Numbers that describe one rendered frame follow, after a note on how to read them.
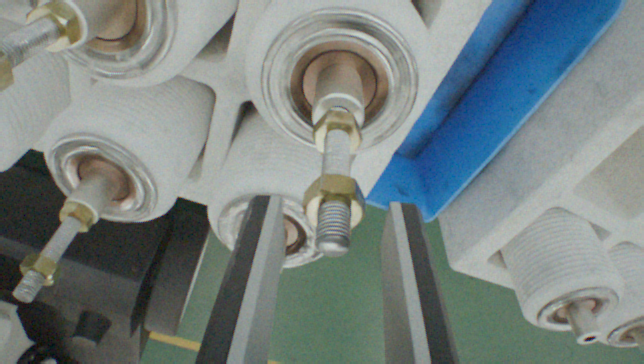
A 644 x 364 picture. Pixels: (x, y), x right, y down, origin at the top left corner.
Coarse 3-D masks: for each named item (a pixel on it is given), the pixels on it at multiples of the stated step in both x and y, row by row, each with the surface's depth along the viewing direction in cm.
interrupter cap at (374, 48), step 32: (288, 32) 15; (320, 32) 15; (352, 32) 15; (384, 32) 15; (288, 64) 16; (320, 64) 16; (352, 64) 16; (384, 64) 16; (416, 64) 16; (288, 96) 17; (384, 96) 17; (416, 96) 17; (288, 128) 18; (384, 128) 18
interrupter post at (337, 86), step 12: (324, 72) 16; (336, 72) 16; (348, 72) 16; (324, 84) 15; (336, 84) 15; (348, 84) 15; (360, 84) 16; (324, 96) 14; (336, 96) 14; (348, 96) 14; (360, 96) 15; (324, 108) 14; (348, 108) 14; (360, 108) 14; (312, 120) 15; (360, 120) 15
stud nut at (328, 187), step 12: (324, 180) 10; (336, 180) 10; (348, 180) 11; (312, 192) 11; (324, 192) 10; (336, 192) 10; (348, 192) 10; (360, 192) 11; (312, 204) 10; (348, 204) 10; (360, 204) 10; (312, 216) 11; (360, 216) 11
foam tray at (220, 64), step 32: (256, 0) 21; (416, 0) 26; (448, 0) 20; (480, 0) 20; (224, 32) 28; (448, 32) 22; (192, 64) 24; (224, 64) 24; (448, 64) 23; (224, 96) 26; (224, 128) 27; (224, 160) 30; (352, 160) 30; (384, 160) 29; (192, 192) 32
